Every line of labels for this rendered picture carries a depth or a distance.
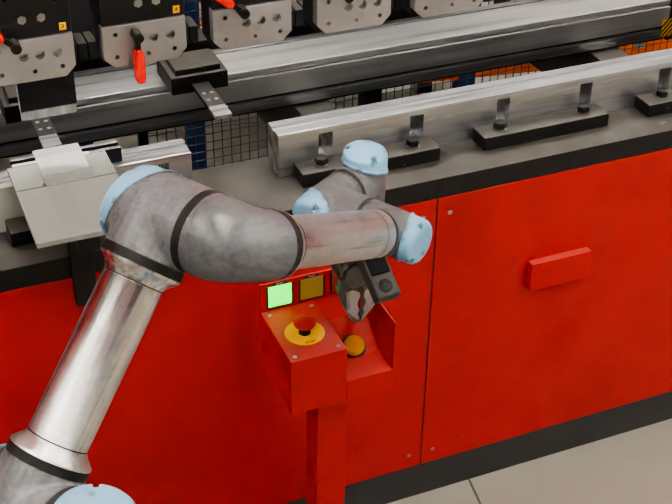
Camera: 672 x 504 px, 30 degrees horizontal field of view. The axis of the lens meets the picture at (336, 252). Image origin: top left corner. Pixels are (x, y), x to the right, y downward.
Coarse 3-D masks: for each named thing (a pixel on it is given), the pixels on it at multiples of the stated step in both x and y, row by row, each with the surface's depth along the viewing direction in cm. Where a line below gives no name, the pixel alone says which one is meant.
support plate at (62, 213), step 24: (24, 168) 226; (96, 168) 226; (24, 192) 219; (48, 192) 219; (72, 192) 219; (96, 192) 219; (48, 216) 213; (72, 216) 213; (96, 216) 213; (48, 240) 207; (72, 240) 208
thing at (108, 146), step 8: (96, 144) 234; (104, 144) 234; (112, 144) 234; (112, 152) 233; (120, 152) 233; (16, 160) 228; (24, 160) 229; (32, 160) 230; (112, 160) 234; (120, 160) 234
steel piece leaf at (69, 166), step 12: (48, 156) 229; (60, 156) 229; (72, 156) 229; (84, 156) 229; (48, 168) 226; (60, 168) 226; (72, 168) 226; (84, 168) 222; (48, 180) 221; (60, 180) 222; (72, 180) 222
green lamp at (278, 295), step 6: (270, 288) 225; (276, 288) 226; (282, 288) 226; (288, 288) 227; (270, 294) 226; (276, 294) 226; (282, 294) 227; (288, 294) 228; (270, 300) 227; (276, 300) 227; (282, 300) 228; (288, 300) 228; (270, 306) 227
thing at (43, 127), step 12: (0, 96) 244; (12, 96) 242; (0, 108) 246; (12, 108) 241; (12, 120) 243; (36, 120) 240; (48, 120) 240; (36, 132) 236; (48, 132) 236; (48, 144) 232; (60, 144) 232
